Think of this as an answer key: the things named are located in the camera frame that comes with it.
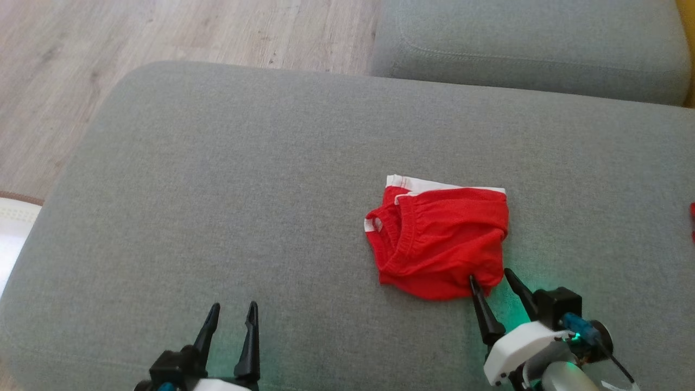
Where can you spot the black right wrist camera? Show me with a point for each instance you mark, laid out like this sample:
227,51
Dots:
559,301

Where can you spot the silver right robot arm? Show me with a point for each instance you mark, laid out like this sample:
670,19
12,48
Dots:
564,380

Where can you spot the red basketball jersey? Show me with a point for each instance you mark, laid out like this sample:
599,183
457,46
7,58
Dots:
693,217

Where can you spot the grey fabric sofa cushion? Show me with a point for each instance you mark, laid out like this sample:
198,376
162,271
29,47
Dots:
217,190
532,43

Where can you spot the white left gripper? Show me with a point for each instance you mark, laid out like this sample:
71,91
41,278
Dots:
228,385

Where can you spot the yellow object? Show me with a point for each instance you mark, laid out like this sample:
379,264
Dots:
689,32

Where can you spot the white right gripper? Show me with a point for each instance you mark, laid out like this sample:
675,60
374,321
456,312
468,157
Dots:
521,347

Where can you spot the red shorts white waistband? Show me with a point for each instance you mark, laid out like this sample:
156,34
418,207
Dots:
445,239

